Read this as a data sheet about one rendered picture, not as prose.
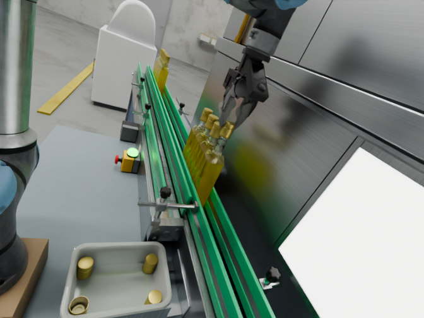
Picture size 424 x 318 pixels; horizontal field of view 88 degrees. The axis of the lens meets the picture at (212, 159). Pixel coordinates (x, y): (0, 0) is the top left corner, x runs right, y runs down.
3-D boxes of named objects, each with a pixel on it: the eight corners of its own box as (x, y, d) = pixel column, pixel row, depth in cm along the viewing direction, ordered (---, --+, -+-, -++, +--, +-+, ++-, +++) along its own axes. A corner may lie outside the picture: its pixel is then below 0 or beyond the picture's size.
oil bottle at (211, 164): (203, 208, 75) (228, 158, 66) (188, 207, 73) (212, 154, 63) (199, 197, 80) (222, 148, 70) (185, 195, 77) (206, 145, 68)
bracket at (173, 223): (178, 242, 68) (185, 227, 64) (147, 243, 63) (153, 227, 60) (175, 233, 70) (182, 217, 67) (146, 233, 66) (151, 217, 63)
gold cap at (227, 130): (231, 140, 64) (238, 127, 62) (221, 137, 62) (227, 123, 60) (228, 134, 66) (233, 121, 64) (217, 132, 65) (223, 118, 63)
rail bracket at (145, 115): (144, 131, 107) (151, 106, 101) (129, 128, 104) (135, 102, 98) (144, 127, 110) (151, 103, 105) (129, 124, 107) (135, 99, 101)
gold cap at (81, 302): (69, 298, 46) (67, 308, 48) (69, 317, 43) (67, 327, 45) (88, 293, 48) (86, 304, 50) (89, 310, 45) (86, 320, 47)
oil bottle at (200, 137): (195, 186, 84) (216, 139, 75) (182, 185, 82) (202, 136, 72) (192, 177, 89) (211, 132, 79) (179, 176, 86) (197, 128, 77)
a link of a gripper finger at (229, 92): (229, 111, 62) (247, 84, 58) (231, 114, 60) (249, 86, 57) (216, 105, 59) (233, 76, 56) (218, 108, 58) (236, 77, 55)
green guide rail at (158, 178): (161, 214, 65) (168, 195, 61) (157, 214, 65) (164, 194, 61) (137, 70, 200) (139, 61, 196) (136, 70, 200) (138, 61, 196)
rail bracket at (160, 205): (190, 227, 65) (205, 196, 60) (132, 226, 58) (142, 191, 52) (188, 219, 68) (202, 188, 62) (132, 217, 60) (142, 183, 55)
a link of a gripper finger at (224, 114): (216, 120, 67) (232, 93, 63) (222, 129, 62) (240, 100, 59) (207, 116, 65) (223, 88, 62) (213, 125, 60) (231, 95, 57)
